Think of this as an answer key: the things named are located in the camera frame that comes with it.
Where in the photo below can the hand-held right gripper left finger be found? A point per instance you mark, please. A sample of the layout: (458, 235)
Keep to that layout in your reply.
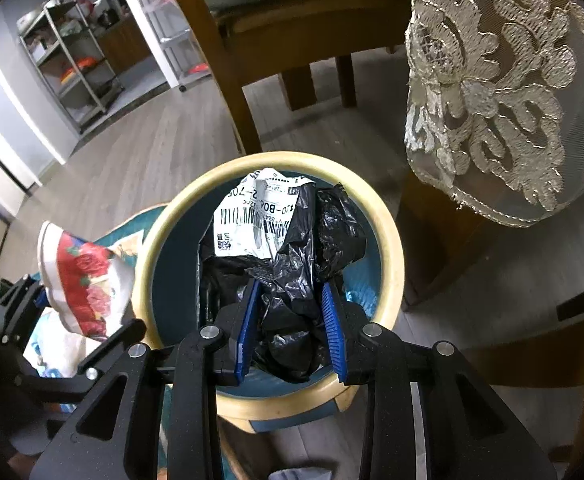
(244, 340)

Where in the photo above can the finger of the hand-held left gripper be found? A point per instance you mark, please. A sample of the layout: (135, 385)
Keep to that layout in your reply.
(16, 305)
(116, 338)

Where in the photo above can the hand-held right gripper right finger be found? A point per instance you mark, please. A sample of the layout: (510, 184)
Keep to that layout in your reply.
(333, 340)

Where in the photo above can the red floral paper wrapper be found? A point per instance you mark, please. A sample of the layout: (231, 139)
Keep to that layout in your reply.
(86, 280)

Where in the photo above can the yellow rimmed trash bin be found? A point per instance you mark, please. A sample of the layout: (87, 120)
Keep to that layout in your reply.
(392, 260)

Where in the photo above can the black plastic bag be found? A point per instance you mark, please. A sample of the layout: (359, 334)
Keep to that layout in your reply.
(332, 240)

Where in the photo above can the white labelled mailer bag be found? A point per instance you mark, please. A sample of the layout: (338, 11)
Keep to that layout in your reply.
(242, 220)

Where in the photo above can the white printed plastic bag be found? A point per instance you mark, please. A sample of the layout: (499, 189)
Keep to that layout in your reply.
(56, 350)

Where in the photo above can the wooden table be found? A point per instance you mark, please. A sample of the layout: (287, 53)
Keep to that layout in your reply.
(437, 240)

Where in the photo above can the dark wooden chair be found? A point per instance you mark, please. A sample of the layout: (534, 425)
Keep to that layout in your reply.
(547, 360)

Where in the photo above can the metal shelf rack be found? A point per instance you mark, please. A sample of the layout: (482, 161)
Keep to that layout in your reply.
(61, 60)

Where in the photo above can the orange item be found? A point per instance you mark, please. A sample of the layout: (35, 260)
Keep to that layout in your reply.
(200, 67)

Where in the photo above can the brown wooden cabinet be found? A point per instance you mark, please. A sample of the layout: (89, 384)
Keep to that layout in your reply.
(121, 45)

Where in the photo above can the lace tablecloth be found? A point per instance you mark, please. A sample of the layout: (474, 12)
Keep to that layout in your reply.
(497, 85)

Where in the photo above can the white wheeled cart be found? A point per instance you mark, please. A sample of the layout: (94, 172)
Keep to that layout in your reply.
(166, 35)

